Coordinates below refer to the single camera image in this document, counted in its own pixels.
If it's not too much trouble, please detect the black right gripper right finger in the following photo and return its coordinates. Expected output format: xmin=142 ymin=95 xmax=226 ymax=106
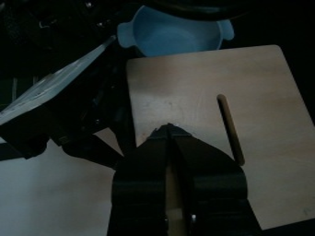
xmin=167 ymin=123 xmax=265 ymax=236

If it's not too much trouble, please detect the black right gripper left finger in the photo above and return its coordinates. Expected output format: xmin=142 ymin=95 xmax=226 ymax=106
xmin=106 ymin=123 xmax=172 ymax=236

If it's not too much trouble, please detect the wooden drawer box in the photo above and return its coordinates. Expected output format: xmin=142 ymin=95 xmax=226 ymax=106
xmin=124 ymin=44 xmax=315 ymax=231

